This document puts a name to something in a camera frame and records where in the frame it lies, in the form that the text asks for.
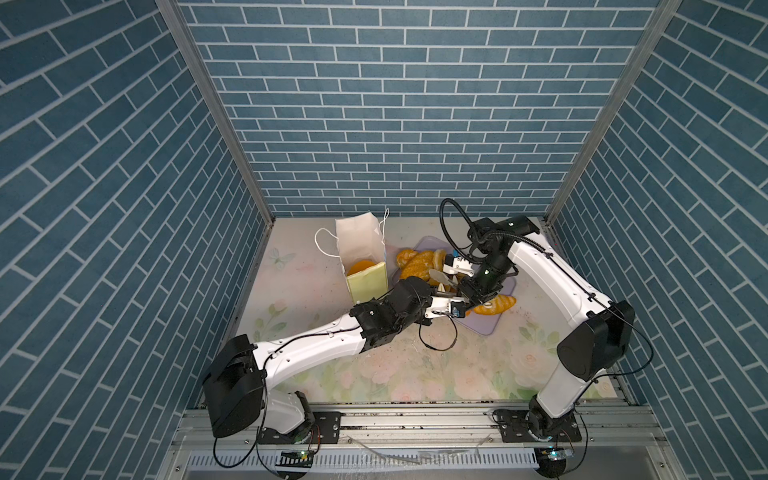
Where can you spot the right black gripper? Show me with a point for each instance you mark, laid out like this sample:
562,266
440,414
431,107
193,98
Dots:
468,290

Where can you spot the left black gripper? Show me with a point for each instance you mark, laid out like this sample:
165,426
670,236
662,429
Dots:
421,320

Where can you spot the round orange pancake stack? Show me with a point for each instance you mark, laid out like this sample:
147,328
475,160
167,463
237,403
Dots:
360,266

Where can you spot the white green paper bag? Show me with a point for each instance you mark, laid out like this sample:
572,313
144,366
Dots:
358,238

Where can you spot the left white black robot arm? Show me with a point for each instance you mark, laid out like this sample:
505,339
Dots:
238,383

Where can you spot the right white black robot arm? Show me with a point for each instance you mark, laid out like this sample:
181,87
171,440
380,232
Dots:
600,329

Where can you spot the sesame oval bread loaf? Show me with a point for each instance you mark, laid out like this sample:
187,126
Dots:
418,266

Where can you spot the striped golden croissant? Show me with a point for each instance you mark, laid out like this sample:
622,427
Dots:
496,306

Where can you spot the small golden roll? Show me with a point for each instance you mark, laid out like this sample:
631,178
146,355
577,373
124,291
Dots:
404,257

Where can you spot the lavender plastic tray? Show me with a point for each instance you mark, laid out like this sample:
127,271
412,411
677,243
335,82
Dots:
481,324

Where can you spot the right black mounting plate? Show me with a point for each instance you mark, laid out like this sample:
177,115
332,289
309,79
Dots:
521,426

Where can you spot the black mounting plate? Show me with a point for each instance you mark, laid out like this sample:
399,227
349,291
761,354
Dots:
321,427
521,426

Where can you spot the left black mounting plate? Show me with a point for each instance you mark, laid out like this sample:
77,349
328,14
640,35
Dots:
321,427

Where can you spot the glazed ring donut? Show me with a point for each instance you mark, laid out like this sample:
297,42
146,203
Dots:
438,262

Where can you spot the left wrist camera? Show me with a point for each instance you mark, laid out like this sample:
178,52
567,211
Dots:
454,307

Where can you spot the white vented cable duct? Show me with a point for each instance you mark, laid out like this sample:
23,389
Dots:
360,460

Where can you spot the aluminium front rail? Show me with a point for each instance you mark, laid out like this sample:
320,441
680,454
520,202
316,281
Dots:
598,423

